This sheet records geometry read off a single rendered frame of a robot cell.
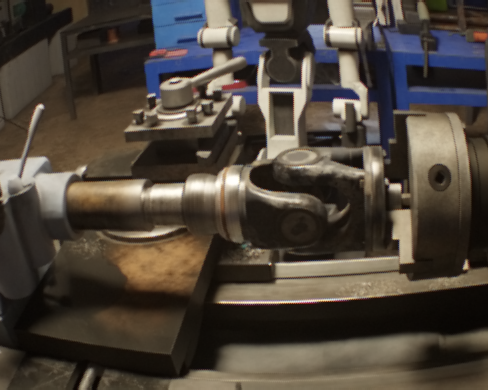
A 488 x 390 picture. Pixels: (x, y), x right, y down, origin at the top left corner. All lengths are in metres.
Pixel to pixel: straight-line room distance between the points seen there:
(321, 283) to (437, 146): 0.47
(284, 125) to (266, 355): 1.09
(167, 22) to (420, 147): 2.20
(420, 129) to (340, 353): 0.51
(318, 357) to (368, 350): 0.10
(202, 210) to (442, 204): 0.34
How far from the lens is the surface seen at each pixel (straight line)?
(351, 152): 0.90
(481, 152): 0.87
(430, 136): 0.82
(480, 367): 0.96
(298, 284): 1.19
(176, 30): 2.89
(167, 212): 0.92
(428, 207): 0.79
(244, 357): 1.19
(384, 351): 1.16
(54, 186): 0.99
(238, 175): 0.89
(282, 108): 2.10
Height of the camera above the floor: 1.53
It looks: 27 degrees down
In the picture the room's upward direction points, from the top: 8 degrees counter-clockwise
